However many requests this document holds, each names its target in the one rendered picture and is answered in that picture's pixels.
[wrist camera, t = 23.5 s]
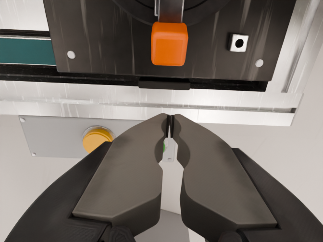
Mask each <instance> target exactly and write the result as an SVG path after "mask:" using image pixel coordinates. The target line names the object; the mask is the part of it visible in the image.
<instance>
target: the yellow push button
mask: <svg viewBox="0 0 323 242"><path fill-rule="evenodd" d="M105 141H109V142H111V141H113V137H112V136H111V135H110V134H109V133H108V132H107V131H105V130H102V129H93V130H91V131H89V132H88V133H87V134H86V135H85V137H84V139H83V147H84V149H85V150H86V151H87V152H88V153H91V152H92V151H93V150H94V149H96V148H97V147H98V146H99V145H101V144H102V143H103V142H105Z"/></svg>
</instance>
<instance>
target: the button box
mask: <svg viewBox="0 0 323 242"><path fill-rule="evenodd" d="M18 117H19V120H20V123H21V126H22V129H23V132H24V135H25V138H26V141H27V144H28V147H29V150H30V153H31V156H33V157H57V158H81V159H83V158H84V157H86V156H87V155H88V154H89V153H88V152H87V151H86V150H85V149H84V147H83V139H84V137H85V135H86V134H87V133H88V132H89V131H91V130H93V129H102V130H105V131H107V132H108V133H109V134H110V135H111V136H112V137H113V139H115V138H116V137H117V136H119V135H120V134H122V133H123V132H125V131H126V130H128V129H129V128H131V127H133V126H135V125H137V124H139V123H141V122H143V121H145V120H125V119H102V118H80V117H57V116H34V115H18ZM175 143H176V142H175V140H174V139H173V138H171V137H170V127H169V133H168V138H165V150H164V153H163V158H162V161H161V162H173V161H174V154H175Z"/></svg>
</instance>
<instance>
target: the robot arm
mask: <svg viewBox="0 0 323 242"><path fill-rule="evenodd" d="M169 127H170V137H171V138H173V139H174V140H175V142H176V143H177V145H178V148H177V158H176V159H177V161H178V162H179V163H180V164H181V165H182V167H183V168H184V170H183V177H182V184H181V192H180V208H181V218H182V222H183V223H184V225H185V226H186V227H188V228H189V229H191V230H192V231H194V232H195V233H197V234H198V235H200V236H201V237H203V238H204V239H205V242H323V224H322V223H321V222H320V221H319V220H318V219H317V218H316V216H315V215H314V214H313V213H312V212H311V211H310V210H309V209H308V208H307V207H306V206H305V205H304V204H303V203H302V202H301V201H300V200H299V199H298V198H297V197H296V196H295V195H294V194H293V193H292V192H291V191H289V190H288V189H287V188H286V187H285V186H283V185H282V184H281V183H280V182H279V181H278V180H277V179H276V178H274V177H273V176H272V175H271V174H269V173H268V172H267V171H266V170H265V169H264V168H262V167H261V166H260V165H259V164H258V163H256V162H255V161H254V160H253V159H252V158H250V157H249V156H248V155H247V154H246V153H244V152H243V151H242V150H241V149H240V148H232V147H231V146H230V145H229V144H228V143H226V142H225V141H224V140H223V139H222V138H220V137H219V136H218V135H216V134H215V133H213V132H212V131H210V130H208V129H207V128H205V127H203V126H201V125H199V124H198V123H196V122H194V121H192V120H190V119H189V118H187V117H185V116H183V115H181V114H175V115H169V114H166V113H160V114H158V115H156V116H154V117H152V118H150V119H148V120H145V121H143V122H141V123H139V124H137V125H135V126H133V127H131V128H129V129H128V130H126V131H125V132H123V133H122V134H120V135H119V136H117V137H116V138H115V139H114V140H113V141H111V142H109V141H105V142H103V143H102V144H101V145H99V146H98V147H97V148H96V149H94V150H93V151H92V152H91V153H89V154H88V155H87V156H86V157H84V158H83V159H82V160H80V161H79V162H78V163H77V164H75V165H74V166H73V167H71V168H70V169H69V170H68V171H66V172H65V173H64V174H63V175H62V176H60V177H59V178H58V179H57V180H56V181H54V182H53V183H52V184H51V185H50V186H49V187H48V188H47V189H46V190H45V191H44V192H43V193H42V194H41V195H40V196H39V197H38V198H37V199H36V200H35V201H34V202H33V203H32V204H31V206H30V207H29V208H28V209H27V210H26V211H25V212H24V214H23V215H22V216H21V217H20V219H19V220H18V221H17V223H16V224H15V226H14V227H13V229H12V230H11V232H10V233H9V235H8V236H7V238H6V239H5V241H4V242H136V240H135V238H134V237H135V236H137V235H139V234H140V233H142V232H144V231H146V230H148V229H150V228H151V227H153V226H155V225H156V224H157V223H158V222H159V220H160V212H161V199H162V178H163V170H162V168H161V166H160V165H159V163H160V162H161V161H162V158H163V142H164V140H165V138H168V133H169Z"/></svg>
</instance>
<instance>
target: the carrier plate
mask: <svg viewBox="0 0 323 242"><path fill-rule="evenodd" d="M296 1H297V0H230V1H229V2H228V3H227V4H226V5H225V6H224V7H223V8H222V9H220V10H219V11H218V12H217V13H215V14H214V15H213V16H211V17H209V18H207V19H206V20H204V21H202V22H199V23H197V24H194V25H191V26H187V33H188V43H187V49H186V59H185V63H184V65H182V66H165V65H154V64H153V63H152V61H151V32H152V26H151V25H148V24H145V23H143V22H140V21H138V20H137V19H135V18H133V17H131V16H130V15H128V14H127V13H125V12H124V11H123V10H122V9H121V8H120V7H118V6H117V5H116V4H115V3H114V2H113V1H112V0H43V4H44V9H45V14H46V19H47V23H48V28H49V33H50V39H51V44H52V49H53V53H54V58H55V63H56V67H57V71H58V72H60V73H91V74H113V75H135V76H157V77H178V78H200V79H222V80H244V81H266V82H270V81H271V80H272V78H273V74H274V71H275V68H276V65H277V62H278V58H279V55H280V52H281V49H282V46H283V42H284V39H285V36H286V32H287V29H288V26H289V23H290V20H291V16H292V13H293V10H294V7H295V4H296ZM230 34H246V35H249V37H248V42H247V47H246V51H245V52H232V51H228V50H227V48H228V43H229V37H230Z"/></svg>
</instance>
